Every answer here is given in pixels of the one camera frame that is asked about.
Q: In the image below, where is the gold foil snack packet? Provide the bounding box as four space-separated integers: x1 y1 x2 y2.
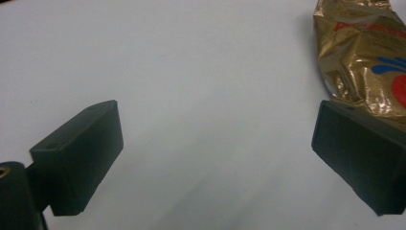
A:
312 0 406 132

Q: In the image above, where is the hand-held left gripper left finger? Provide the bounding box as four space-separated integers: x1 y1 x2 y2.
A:
26 99 124 218

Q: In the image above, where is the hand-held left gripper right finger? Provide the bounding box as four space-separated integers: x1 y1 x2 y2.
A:
310 100 406 217

